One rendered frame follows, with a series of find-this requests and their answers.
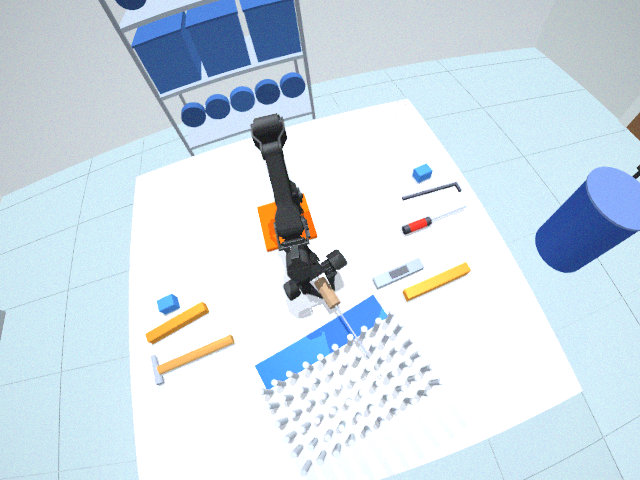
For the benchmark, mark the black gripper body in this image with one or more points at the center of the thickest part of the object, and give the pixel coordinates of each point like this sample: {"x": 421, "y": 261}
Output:
{"x": 335, "y": 261}

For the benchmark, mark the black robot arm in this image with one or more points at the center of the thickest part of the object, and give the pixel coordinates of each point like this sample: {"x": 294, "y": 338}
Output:
{"x": 269, "y": 136}

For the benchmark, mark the hammer with orange handle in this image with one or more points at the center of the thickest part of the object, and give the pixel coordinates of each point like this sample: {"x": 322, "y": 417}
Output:
{"x": 188, "y": 357}

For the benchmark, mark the yellow flat bar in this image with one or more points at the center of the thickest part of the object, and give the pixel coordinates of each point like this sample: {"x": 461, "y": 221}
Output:
{"x": 436, "y": 281}
{"x": 177, "y": 323}

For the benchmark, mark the small blue block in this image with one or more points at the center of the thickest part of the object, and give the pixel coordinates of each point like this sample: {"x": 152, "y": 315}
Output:
{"x": 422, "y": 173}
{"x": 168, "y": 304}

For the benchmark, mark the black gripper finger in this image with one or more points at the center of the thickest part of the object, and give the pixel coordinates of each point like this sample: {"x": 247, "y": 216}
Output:
{"x": 312, "y": 291}
{"x": 331, "y": 279}

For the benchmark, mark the red-handled screwdriver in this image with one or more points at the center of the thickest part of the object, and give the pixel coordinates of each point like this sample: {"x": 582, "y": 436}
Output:
{"x": 427, "y": 221}

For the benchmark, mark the blue taped strip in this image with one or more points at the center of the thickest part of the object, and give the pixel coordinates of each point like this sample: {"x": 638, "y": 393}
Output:
{"x": 320, "y": 342}

